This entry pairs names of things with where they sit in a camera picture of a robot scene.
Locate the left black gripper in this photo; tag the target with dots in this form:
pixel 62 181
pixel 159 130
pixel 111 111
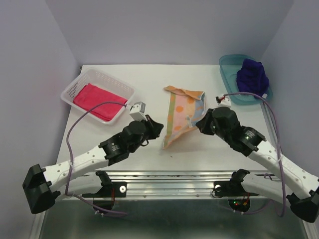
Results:
pixel 155 128

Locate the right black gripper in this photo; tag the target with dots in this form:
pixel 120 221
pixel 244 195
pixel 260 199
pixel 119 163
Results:
pixel 203 123

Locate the orange patterned towel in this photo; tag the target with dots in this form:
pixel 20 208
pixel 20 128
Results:
pixel 186 108

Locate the pink microfiber towel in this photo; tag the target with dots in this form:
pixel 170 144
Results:
pixel 92 95

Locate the purple towel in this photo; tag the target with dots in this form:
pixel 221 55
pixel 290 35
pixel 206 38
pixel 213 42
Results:
pixel 251 78

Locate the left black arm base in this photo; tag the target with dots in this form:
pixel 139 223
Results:
pixel 104 198

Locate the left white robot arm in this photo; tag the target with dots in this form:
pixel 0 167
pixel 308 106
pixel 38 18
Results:
pixel 43 185

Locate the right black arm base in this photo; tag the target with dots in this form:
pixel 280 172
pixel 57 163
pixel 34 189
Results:
pixel 240 198

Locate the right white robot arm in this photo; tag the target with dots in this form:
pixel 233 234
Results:
pixel 297 189

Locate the white plastic basket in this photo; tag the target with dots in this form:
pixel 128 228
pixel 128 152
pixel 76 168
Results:
pixel 100 79

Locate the teal plastic tray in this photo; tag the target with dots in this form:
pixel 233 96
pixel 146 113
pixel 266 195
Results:
pixel 229 66

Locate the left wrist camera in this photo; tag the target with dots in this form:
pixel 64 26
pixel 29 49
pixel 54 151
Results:
pixel 137 111

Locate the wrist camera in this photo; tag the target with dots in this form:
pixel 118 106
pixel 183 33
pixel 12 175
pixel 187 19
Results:
pixel 223 101
pixel 137 111

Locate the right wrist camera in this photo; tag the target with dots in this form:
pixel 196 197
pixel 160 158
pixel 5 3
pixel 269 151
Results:
pixel 223 101

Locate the aluminium mounting rail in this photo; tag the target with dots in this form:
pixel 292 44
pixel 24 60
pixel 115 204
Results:
pixel 168 185

